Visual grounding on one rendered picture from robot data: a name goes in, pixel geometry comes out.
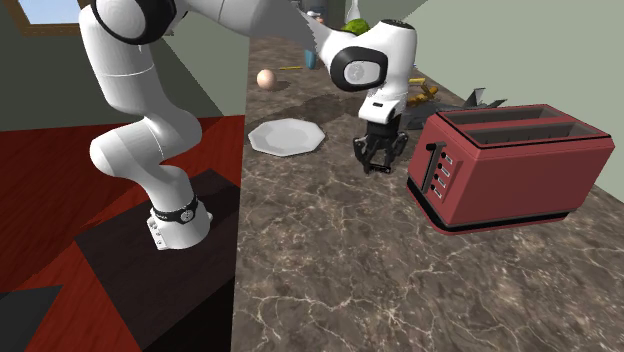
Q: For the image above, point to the white vase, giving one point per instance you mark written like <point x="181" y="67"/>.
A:
<point x="353" y="12"/>

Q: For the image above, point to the green lettuce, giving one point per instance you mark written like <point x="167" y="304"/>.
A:
<point x="355" y="27"/>

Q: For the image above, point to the red toaster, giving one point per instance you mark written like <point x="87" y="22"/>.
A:
<point x="507" y="180"/>

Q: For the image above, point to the white octagonal plate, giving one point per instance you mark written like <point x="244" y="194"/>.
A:
<point x="286" y="137"/>

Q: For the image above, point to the dark robot stand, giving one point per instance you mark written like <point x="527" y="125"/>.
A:
<point x="146" y="278"/>

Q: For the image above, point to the pale pink egg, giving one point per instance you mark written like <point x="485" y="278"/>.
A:
<point x="266" y="79"/>

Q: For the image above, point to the yellow pencil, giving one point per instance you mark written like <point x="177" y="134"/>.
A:
<point x="290" y="68"/>

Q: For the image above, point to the wooden framed window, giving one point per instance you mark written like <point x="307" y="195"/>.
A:
<point x="48" y="14"/>

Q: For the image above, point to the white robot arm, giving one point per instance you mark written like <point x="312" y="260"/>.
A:
<point x="124" y="83"/>

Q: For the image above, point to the blue cup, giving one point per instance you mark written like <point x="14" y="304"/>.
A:
<point x="310" y="58"/>

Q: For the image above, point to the yellow angular figure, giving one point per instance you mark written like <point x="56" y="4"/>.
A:
<point x="422" y="96"/>

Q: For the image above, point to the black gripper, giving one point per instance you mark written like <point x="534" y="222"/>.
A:
<point x="383" y="132"/>

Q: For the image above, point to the dark grey angular figure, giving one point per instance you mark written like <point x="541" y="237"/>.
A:
<point x="441" y="109"/>

